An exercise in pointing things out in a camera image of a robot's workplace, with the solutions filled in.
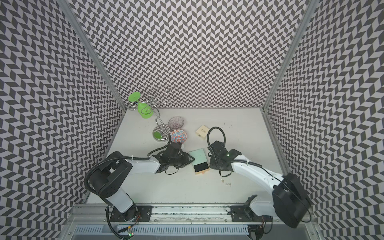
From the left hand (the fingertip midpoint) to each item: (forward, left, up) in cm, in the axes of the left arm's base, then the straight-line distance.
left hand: (193, 162), depth 88 cm
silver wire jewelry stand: (+22, +23, 0) cm, 32 cm away
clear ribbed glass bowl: (+30, +14, -1) cm, 33 cm away
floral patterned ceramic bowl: (+20, +11, -1) cm, 23 cm away
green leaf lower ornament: (+27, +31, +17) cm, 44 cm away
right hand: (-4, -12, +3) cm, 14 cm away
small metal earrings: (-10, -17, -3) cm, 20 cm away
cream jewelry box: (+22, -6, +1) cm, 23 cm away
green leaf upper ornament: (+26, +33, +29) cm, 51 cm away
